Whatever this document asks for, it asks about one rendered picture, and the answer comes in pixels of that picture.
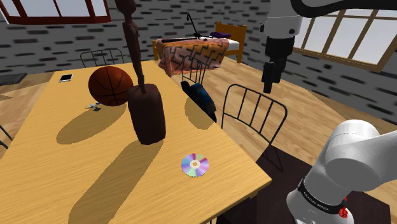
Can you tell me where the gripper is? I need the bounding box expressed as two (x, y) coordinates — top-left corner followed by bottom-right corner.
(261, 36), (296, 94)

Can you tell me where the wooden framed window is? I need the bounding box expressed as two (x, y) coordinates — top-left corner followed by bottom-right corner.
(292, 9), (397, 74)

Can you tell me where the wooden bed with patterned blanket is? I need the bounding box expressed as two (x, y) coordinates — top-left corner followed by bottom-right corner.
(151, 13), (248, 78)

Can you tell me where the iridescent compact disc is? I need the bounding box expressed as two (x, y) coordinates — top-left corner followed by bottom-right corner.
(181, 153), (210, 178)

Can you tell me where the dark brown wooden figure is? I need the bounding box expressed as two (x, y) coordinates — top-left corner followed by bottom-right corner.
(114, 0), (167, 146)

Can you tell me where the brown basketball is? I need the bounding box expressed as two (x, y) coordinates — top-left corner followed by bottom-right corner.
(88, 66), (134, 108)

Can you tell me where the red framed window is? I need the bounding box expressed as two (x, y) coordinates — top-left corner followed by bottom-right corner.
(0, 0), (112, 25)

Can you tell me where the wooden table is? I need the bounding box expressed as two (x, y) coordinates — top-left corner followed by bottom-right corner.
(0, 59), (273, 224)

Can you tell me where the black wire chair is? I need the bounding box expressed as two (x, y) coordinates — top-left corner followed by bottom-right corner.
(80, 47), (125, 69)
(220, 83), (289, 173)
(181, 55), (211, 87)
(0, 123), (14, 151)

